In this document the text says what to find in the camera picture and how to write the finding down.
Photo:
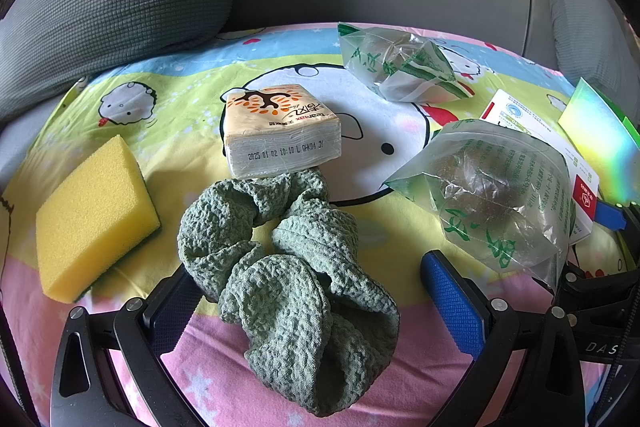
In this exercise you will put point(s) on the small grey ribbed pillow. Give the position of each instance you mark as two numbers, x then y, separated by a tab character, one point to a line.
585	17

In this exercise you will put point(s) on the yellow sponge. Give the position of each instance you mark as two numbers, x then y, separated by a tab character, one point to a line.
90	217

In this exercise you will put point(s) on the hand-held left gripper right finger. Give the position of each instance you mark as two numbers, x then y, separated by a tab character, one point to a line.
452	297

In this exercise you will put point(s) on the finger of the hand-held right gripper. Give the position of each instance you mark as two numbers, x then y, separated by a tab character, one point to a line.
600	289
610	214

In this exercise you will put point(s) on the green cardboard box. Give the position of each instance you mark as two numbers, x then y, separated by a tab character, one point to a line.
600	137

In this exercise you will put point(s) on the large green printed plastic bag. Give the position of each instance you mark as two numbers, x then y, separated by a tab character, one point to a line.
480	192

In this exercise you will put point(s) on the orange printed tissue pack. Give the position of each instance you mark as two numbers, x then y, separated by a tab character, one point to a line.
280	132

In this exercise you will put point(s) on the cartoon printed blanket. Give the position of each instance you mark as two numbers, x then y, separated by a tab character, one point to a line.
175	117

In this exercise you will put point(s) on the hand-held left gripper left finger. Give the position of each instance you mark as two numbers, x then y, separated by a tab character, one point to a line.
167	322

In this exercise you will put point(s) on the white medicine box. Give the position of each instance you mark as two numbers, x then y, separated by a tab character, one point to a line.
515	112

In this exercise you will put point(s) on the small green printed plastic bag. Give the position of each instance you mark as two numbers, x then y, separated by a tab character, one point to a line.
395	62

